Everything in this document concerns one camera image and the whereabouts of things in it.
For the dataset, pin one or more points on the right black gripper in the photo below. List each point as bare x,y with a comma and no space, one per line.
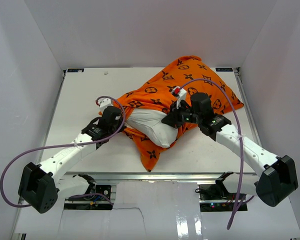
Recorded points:
173,118

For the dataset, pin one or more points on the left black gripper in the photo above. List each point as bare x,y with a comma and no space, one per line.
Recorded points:
119,124

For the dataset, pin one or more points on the white pillow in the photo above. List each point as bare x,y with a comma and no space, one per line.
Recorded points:
149,122

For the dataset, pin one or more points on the orange patterned pillowcase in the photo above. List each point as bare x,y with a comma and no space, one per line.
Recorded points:
188,72

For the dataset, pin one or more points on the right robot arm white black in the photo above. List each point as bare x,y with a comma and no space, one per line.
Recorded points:
274,179

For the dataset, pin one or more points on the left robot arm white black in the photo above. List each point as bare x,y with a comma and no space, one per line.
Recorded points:
42,184

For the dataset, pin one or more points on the right blue table label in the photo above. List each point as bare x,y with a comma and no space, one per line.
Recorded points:
223,69

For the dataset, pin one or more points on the blue table label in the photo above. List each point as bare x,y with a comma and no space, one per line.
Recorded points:
75,70
223,69

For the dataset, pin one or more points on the left blue table label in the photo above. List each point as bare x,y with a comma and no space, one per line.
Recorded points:
75,70

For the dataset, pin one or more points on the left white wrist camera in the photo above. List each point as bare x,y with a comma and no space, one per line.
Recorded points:
103,103

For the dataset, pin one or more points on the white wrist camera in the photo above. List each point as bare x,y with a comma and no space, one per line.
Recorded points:
180,94
103,103

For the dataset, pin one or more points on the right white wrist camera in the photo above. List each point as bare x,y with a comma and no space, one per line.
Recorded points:
180,94

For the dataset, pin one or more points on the aluminium front rail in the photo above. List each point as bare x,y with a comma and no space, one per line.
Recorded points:
147,176

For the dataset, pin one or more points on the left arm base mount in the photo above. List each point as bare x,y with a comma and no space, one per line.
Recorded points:
91,191

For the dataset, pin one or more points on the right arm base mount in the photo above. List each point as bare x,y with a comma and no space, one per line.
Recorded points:
214,197

